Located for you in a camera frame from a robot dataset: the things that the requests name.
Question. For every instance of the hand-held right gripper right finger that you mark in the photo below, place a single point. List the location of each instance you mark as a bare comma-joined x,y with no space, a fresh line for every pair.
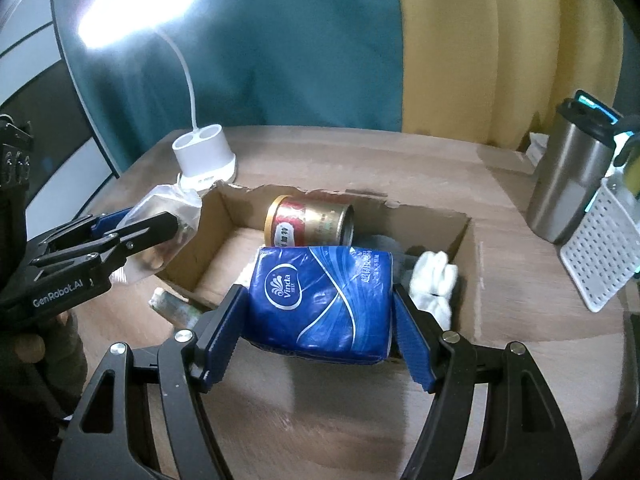
412,340

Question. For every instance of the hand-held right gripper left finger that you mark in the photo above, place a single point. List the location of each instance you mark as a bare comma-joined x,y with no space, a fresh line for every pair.
225,335

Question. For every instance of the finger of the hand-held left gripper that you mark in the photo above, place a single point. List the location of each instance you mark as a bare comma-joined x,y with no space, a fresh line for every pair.
112,222
145,232

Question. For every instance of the clear snack bag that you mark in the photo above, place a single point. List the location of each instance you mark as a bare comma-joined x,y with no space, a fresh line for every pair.
165,200

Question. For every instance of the light grey knit gloves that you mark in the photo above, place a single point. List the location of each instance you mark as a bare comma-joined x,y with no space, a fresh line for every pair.
432,280

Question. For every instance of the cardboard box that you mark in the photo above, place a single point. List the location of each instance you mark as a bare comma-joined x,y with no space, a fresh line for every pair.
220,255

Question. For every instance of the blue tissue pack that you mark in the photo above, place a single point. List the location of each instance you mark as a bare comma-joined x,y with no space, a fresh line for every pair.
320,300

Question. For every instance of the gold and red can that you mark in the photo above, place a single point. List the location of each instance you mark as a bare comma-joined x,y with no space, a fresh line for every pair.
310,220

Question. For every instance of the person's left hand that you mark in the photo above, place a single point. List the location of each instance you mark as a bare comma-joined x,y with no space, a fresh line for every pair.
30,346

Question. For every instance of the small orange green tissue packet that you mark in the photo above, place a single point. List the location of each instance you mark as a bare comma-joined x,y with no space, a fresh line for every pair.
172,307

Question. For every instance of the white desk lamp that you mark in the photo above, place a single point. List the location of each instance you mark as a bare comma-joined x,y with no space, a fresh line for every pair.
205,155

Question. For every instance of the white perforated plastic basket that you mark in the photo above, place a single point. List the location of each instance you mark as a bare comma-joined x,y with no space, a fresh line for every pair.
595,250

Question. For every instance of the teal curtain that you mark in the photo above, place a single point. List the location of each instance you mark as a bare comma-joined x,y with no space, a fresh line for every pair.
275,60

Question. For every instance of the stainless steel tumbler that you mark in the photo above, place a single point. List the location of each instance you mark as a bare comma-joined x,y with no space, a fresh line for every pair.
565,175

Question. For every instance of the small white box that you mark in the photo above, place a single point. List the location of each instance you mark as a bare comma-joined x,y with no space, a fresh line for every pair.
537,147

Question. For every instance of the yellow container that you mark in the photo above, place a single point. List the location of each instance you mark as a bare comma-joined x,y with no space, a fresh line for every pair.
632,177

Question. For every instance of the yellow curtain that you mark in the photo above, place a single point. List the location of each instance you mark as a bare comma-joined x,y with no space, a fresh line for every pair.
475,60

